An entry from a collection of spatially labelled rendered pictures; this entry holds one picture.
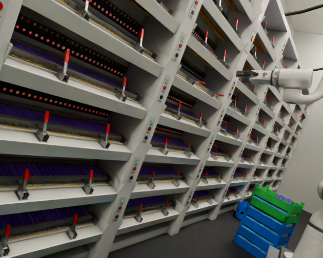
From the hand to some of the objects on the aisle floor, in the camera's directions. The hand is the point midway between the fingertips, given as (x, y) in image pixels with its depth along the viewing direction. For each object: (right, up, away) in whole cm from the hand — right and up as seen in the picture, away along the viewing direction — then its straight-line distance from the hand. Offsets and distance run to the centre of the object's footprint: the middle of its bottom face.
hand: (241, 77), depth 138 cm
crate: (+31, -118, +69) cm, 140 cm away
